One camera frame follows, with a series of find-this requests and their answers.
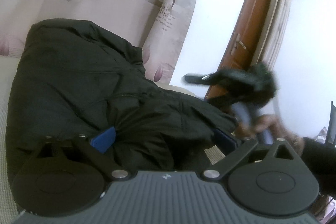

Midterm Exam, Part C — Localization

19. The black padded jacket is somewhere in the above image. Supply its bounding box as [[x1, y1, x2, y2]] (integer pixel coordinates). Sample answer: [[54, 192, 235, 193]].
[[4, 17, 242, 183]]

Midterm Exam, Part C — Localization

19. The person right hand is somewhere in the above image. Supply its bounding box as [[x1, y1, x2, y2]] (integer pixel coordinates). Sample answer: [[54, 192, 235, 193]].
[[234, 115, 305, 156]]

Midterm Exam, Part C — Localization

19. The brown wooden door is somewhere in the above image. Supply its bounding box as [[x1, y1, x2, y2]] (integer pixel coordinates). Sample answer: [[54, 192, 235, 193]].
[[203, 0, 279, 101]]

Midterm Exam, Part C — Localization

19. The silver door handle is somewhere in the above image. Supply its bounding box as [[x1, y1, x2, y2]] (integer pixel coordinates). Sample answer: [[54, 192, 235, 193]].
[[230, 33, 247, 56]]

